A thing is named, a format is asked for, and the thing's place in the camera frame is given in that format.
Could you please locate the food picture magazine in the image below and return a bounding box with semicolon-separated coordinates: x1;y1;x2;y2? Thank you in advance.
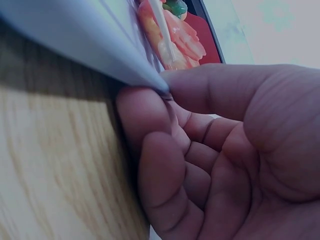
0;0;227;101

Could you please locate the person's right hand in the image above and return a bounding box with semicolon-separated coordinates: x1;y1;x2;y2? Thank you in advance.
115;62;320;240

